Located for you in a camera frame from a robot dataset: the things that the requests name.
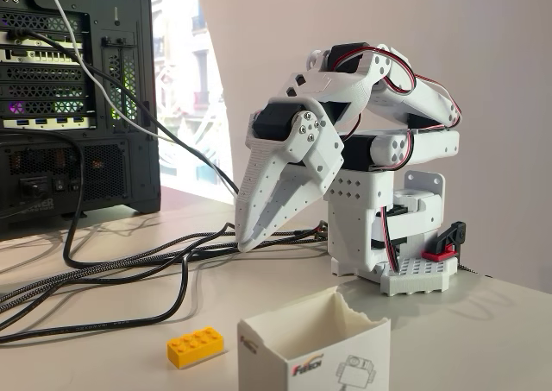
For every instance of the yellow toy brick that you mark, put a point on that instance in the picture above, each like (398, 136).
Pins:
(194, 348)

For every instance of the white Feetech cardboard box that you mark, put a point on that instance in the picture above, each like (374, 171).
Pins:
(267, 348)

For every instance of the black and red table clamp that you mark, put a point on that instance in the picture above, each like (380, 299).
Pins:
(448, 237)

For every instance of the black computer tower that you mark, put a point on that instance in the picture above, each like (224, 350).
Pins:
(121, 171)

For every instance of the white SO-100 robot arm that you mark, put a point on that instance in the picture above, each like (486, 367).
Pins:
(345, 84)

